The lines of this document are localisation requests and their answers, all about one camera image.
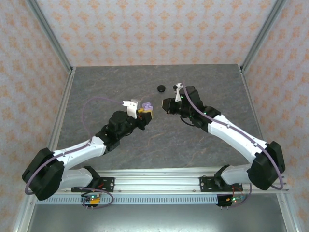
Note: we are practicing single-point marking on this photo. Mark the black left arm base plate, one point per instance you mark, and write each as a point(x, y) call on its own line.
point(108, 184)

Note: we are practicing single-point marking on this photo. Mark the grey metal sheet panel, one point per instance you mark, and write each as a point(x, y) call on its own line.
point(157, 220)

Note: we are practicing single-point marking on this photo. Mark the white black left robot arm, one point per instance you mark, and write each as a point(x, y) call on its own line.
point(77, 151)

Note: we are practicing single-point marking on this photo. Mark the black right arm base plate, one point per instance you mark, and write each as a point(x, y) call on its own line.
point(206, 183)

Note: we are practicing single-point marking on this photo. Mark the purple earbud charging case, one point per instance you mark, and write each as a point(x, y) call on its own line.
point(146, 106)

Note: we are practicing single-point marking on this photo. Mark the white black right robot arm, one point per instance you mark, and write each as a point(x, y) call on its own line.
point(231, 133)

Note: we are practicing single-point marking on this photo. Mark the aluminium lower frame rail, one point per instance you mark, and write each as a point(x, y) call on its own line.
point(21, 226)
point(287, 217)

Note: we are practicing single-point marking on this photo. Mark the aluminium table side rail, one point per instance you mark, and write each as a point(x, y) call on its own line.
point(58, 120)
point(256, 120)

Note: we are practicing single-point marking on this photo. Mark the aluminium table edge rail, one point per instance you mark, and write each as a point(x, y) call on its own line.
point(157, 170)

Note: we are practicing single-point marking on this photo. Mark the aluminium frame post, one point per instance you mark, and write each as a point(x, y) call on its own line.
point(261, 36)
point(51, 36)

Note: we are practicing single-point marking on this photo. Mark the wide aluminium mounting beam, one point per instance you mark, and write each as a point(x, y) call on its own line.
point(157, 184)

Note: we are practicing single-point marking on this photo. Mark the black earbud charging case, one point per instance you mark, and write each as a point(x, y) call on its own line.
point(161, 88)

